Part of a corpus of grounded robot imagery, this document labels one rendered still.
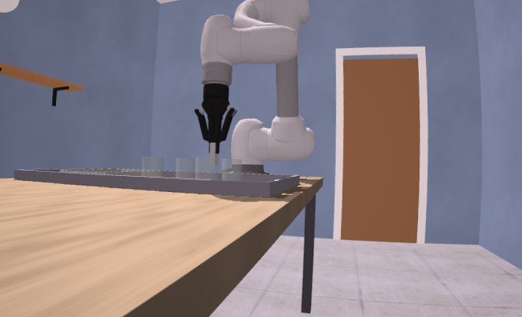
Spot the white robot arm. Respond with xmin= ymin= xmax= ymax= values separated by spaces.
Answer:
xmin=201 ymin=0 xmax=315 ymax=174

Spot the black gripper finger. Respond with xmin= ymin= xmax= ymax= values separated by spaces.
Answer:
xmin=212 ymin=103 xmax=237 ymax=158
xmin=195 ymin=104 xmax=215 ymax=158

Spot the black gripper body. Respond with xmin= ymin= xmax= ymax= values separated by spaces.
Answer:
xmin=201 ymin=83 xmax=230 ymax=117

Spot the pale grey cylinder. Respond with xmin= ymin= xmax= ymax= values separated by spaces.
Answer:
xmin=222 ymin=158 xmax=242 ymax=181
xmin=176 ymin=158 xmax=195 ymax=179
xmin=195 ymin=157 xmax=219 ymax=180
xmin=142 ymin=156 xmax=164 ymax=177

